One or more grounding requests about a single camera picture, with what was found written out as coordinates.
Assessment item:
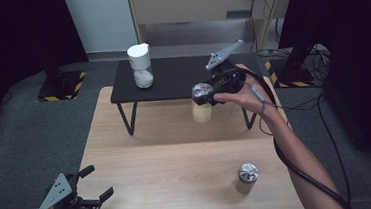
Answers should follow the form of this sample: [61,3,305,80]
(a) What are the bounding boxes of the thin black floor cable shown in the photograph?
[282,90,354,208]

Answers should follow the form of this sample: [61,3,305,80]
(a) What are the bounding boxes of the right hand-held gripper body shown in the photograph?
[203,39,251,107]

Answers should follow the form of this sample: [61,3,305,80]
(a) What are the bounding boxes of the tangle of black cables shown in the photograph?
[304,43,334,83]

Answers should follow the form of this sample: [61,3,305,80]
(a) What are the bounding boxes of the thick black gripper cable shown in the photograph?
[242,61,354,209]

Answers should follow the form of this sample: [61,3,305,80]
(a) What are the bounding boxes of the white panel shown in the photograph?
[62,0,140,57]

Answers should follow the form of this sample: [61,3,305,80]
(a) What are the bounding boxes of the silver-lidded jar of yellow powder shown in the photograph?
[189,81,217,124]

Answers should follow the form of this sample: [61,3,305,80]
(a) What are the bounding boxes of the person's right hand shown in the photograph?
[211,60,279,118]

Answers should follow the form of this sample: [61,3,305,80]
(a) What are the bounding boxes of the black cables hanging from outlet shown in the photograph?
[245,0,283,54]

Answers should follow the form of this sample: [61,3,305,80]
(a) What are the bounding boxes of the wooden cabinet frame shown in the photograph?
[127,0,291,62]

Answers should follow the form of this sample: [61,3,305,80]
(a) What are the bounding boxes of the white-lidded jar of white powder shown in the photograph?
[126,42,156,90]

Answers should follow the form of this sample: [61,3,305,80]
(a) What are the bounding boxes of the thin grey cable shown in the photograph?
[243,77,294,139]

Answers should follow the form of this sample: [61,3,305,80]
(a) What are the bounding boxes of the dark curtain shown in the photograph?
[275,0,371,186]
[0,0,96,150]

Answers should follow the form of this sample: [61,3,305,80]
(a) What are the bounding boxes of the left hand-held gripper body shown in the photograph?
[34,170,101,209]

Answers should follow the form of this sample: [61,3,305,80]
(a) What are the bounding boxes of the black metal-legged shelf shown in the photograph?
[107,48,273,140]

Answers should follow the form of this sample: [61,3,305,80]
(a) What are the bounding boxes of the silver-lidded jar of brown powder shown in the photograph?
[233,161,262,196]

